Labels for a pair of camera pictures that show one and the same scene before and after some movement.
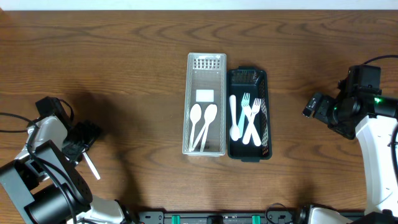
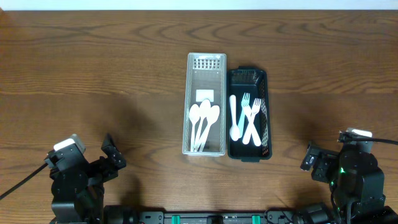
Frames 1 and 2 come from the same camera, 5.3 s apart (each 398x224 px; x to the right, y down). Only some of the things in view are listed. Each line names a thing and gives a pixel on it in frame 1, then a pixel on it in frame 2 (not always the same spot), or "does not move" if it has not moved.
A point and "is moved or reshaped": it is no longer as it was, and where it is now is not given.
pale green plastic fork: [245, 100] does not move
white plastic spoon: [96, 174] is moved or reshaped
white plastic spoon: [195, 114] does not move
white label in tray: [204, 95] does not move
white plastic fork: [256, 105] does not move
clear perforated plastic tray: [206, 71] does not move
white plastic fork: [255, 106] → [247, 110]
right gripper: [323, 109] → [321, 163]
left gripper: [78, 140] → [104, 165]
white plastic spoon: [234, 133] does not move
